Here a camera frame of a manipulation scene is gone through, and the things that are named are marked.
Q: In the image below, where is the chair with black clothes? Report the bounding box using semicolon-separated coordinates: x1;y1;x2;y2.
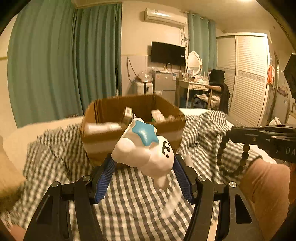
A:
192;69;230;114

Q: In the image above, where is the green curtain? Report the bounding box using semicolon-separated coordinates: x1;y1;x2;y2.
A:
188;12;217;75
8;1;122;128

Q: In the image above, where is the silver mini fridge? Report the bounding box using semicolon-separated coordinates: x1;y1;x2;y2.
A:
152;71;178;106

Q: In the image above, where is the beige pillow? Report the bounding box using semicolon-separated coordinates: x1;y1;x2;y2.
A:
1;138;26;199

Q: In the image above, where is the white suitcase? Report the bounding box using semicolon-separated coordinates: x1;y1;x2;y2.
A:
132;82;153;95

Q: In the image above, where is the flat tan medicine box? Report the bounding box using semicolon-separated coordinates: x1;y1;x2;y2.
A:
122;106;134;126

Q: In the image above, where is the green checkered cloth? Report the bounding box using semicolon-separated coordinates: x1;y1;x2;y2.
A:
4;109;262;241

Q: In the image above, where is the white cartoon figurine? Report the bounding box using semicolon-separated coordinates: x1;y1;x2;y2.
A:
111;118;175;190

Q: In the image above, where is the brown cardboard box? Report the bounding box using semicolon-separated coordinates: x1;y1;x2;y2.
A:
80;94;186;166

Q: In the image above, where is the white vanity table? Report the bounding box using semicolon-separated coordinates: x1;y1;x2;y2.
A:
174;78;212;108

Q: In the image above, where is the black wall television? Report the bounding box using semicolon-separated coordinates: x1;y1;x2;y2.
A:
151;41;186;66

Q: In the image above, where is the white plastic bottle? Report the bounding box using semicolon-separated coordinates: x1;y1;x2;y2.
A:
83;122;122;135

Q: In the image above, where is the white air conditioner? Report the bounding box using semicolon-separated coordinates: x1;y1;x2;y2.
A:
144;8;187;28

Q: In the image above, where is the small white tube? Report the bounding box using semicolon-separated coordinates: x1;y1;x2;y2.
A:
151;109;166;123

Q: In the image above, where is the black bead bracelet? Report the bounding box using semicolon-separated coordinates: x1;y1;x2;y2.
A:
216;136;251;178

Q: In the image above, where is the oval vanity mirror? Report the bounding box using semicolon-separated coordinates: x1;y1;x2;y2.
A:
186;51;203;76

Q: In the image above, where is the person's right hand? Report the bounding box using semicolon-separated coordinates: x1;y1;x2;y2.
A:
240;158;295;240

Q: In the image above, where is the white louvered wardrobe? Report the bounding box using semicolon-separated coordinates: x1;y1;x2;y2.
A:
217;33;270;126

